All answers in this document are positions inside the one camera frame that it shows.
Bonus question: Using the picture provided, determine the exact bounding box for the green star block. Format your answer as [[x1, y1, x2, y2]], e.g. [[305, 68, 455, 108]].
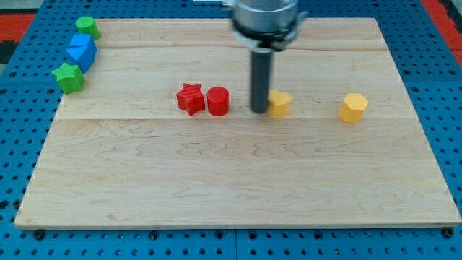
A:
[[51, 63, 85, 95]]

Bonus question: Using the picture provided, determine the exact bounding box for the yellow hexagon block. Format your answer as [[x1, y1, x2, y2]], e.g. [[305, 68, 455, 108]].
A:
[[338, 93, 369, 124]]

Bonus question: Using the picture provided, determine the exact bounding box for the blue cube block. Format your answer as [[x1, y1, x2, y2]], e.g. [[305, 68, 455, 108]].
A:
[[69, 34, 95, 48]]

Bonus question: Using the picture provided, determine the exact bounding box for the red star block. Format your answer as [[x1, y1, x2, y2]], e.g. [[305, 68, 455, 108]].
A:
[[176, 83, 205, 116]]

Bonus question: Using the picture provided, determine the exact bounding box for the light wooden board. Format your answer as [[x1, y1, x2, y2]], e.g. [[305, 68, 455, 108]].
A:
[[15, 18, 461, 230]]

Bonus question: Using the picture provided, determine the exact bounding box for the blue triangle block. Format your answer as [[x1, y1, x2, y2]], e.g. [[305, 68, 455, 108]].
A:
[[66, 44, 97, 74]]

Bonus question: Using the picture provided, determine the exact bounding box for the yellow heart block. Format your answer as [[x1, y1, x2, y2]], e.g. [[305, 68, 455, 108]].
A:
[[267, 90, 293, 118]]

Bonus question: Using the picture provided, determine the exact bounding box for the dark grey pointer rod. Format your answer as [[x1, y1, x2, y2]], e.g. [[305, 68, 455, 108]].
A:
[[250, 51, 272, 114]]

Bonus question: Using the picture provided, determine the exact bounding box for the red cylinder block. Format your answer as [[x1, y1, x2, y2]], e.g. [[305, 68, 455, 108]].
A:
[[206, 86, 230, 116]]

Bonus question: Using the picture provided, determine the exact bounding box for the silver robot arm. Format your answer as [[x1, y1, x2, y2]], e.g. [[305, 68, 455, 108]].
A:
[[223, 0, 308, 53]]

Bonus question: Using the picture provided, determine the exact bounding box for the green cylinder block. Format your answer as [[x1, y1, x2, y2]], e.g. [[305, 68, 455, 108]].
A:
[[75, 16, 100, 40]]

